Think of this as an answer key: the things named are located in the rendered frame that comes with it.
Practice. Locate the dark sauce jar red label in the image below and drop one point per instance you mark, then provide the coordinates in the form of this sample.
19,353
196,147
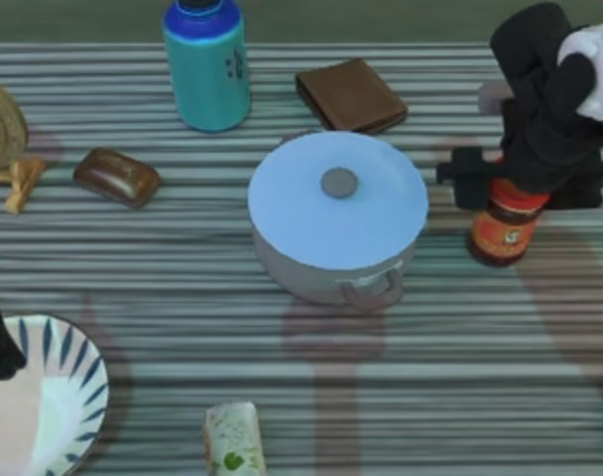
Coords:
505,228

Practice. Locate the white bowl with blue stripes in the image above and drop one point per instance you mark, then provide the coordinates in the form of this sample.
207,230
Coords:
48,396

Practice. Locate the grey pot with blue lid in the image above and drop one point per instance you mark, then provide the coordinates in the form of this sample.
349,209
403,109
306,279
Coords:
331,213

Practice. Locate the brown leather wallet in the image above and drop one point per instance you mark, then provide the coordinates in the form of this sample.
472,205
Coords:
353,94

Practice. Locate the blue water bottle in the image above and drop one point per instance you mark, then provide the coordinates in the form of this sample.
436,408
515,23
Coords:
207,74

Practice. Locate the small wooden block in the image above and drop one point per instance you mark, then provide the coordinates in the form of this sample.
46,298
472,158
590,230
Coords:
24,183

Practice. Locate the brown soap bar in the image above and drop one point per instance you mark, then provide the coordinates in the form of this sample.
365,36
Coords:
118,177

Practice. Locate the white and green tube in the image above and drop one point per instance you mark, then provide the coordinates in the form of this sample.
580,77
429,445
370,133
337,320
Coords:
234,441

